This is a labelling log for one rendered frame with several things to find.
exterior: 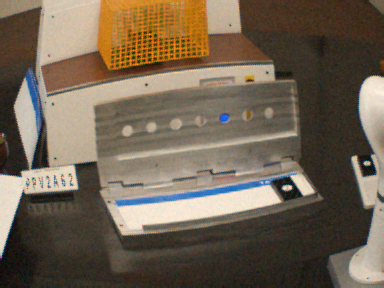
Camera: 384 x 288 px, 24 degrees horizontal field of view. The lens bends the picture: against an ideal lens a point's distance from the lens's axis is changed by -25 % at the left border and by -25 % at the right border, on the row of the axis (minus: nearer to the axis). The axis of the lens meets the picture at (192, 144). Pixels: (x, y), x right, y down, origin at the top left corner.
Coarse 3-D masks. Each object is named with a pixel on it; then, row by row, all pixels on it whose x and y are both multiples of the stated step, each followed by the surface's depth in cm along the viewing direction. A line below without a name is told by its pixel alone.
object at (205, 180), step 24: (264, 168) 232; (288, 168) 233; (120, 192) 224; (144, 192) 225; (168, 192) 225; (120, 216) 215; (264, 216) 215; (288, 216) 217; (144, 240) 209; (168, 240) 211
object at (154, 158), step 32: (128, 96) 221; (160, 96) 221; (192, 96) 224; (224, 96) 226; (256, 96) 227; (288, 96) 230; (96, 128) 219; (160, 128) 224; (192, 128) 226; (224, 128) 227; (256, 128) 229; (288, 128) 231; (128, 160) 222; (160, 160) 224; (192, 160) 226; (224, 160) 228; (256, 160) 230
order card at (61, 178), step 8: (48, 168) 225; (56, 168) 226; (64, 168) 226; (72, 168) 227; (24, 176) 223; (32, 176) 224; (40, 176) 224; (48, 176) 225; (56, 176) 226; (64, 176) 226; (72, 176) 227; (32, 184) 224; (40, 184) 224; (48, 184) 225; (56, 184) 226; (64, 184) 226; (72, 184) 227; (32, 192) 224; (40, 192) 224
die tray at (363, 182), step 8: (352, 160) 238; (376, 160) 237; (376, 168) 233; (360, 176) 229; (368, 176) 229; (376, 176) 229; (360, 184) 226; (368, 184) 225; (376, 184) 225; (360, 192) 223; (368, 192) 221; (376, 192) 221; (368, 200) 217; (368, 208) 216
